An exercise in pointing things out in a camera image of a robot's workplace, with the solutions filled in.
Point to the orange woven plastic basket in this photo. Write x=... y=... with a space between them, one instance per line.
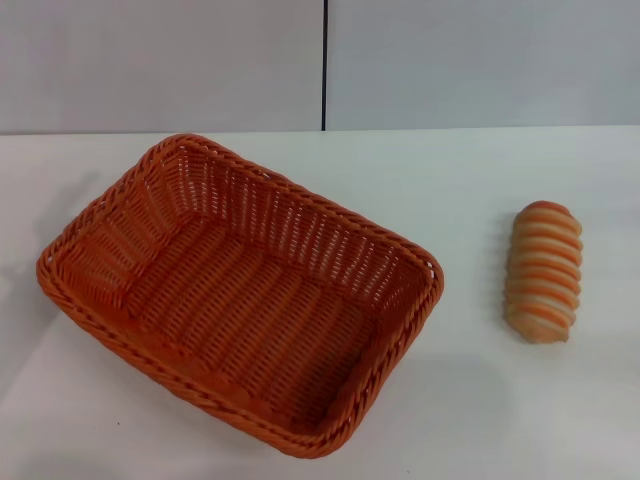
x=250 y=300

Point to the striped long bread roll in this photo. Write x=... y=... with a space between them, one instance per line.
x=545 y=275

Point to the black vertical wall strip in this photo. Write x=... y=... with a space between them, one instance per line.
x=325 y=65

